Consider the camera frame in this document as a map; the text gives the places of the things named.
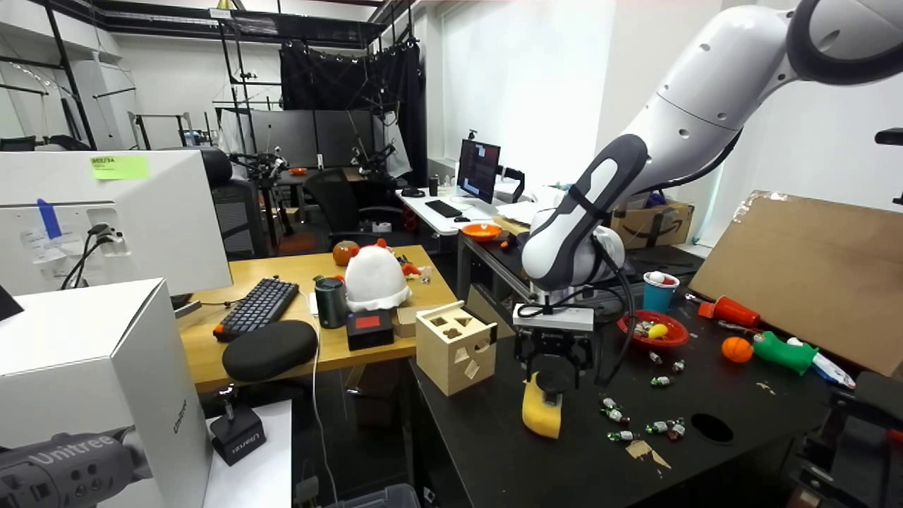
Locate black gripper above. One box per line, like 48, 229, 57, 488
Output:
520, 327, 595, 390

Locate wooden shape sorter box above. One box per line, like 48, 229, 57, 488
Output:
412, 299, 503, 398

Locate red bowl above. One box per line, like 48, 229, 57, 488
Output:
615, 306, 692, 357

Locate teal cup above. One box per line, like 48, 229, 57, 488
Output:
642, 267, 684, 316

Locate orange bowl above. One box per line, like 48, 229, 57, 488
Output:
461, 219, 512, 247

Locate small tan box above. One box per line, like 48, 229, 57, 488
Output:
393, 303, 423, 337

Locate closed cardboard box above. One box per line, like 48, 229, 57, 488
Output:
609, 192, 698, 253

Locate orange red toy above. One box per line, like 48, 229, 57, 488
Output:
695, 294, 761, 332

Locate orange fruit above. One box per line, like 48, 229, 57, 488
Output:
719, 332, 756, 366

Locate black desk device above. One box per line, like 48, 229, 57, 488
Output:
493, 162, 530, 206

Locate black red small box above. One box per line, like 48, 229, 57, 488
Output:
344, 306, 399, 351

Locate small black keyboard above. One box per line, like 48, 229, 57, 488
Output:
423, 198, 471, 223

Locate white hard hat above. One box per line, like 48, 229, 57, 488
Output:
341, 239, 416, 316

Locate black computer screen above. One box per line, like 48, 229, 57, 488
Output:
455, 134, 505, 206

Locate green bottle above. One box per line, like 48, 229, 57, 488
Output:
752, 327, 819, 377

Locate dark mug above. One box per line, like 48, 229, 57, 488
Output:
314, 274, 354, 329

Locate orange ball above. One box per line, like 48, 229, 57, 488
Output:
330, 237, 364, 270

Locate black office chair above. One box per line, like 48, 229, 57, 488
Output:
201, 145, 278, 263
304, 165, 419, 247

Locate wooden desk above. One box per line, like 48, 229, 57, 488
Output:
179, 241, 461, 391

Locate white blue tube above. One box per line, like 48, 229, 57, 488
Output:
811, 347, 862, 391

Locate brown cardboard board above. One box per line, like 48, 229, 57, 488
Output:
688, 188, 903, 377

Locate black chair headrest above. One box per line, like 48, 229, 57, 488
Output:
220, 319, 323, 384

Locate black orange clamp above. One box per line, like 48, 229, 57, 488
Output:
826, 390, 903, 449

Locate black joystick base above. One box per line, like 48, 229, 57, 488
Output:
206, 381, 270, 469

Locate black mesh curtain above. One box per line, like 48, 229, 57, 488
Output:
280, 37, 429, 114

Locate white box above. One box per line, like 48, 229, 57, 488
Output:
0, 275, 211, 508

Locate green sticky note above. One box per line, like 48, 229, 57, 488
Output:
90, 154, 153, 186

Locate grey Unitree device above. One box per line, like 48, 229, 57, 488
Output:
0, 429, 153, 508

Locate blue clip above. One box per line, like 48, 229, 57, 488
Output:
38, 198, 66, 241

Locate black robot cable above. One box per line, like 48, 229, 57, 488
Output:
589, 234, 653, 390

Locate thin white cable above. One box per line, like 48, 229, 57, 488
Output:
307, 347, 333, 490

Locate black monitor cables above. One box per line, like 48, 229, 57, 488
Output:
59, 223, 128, 294

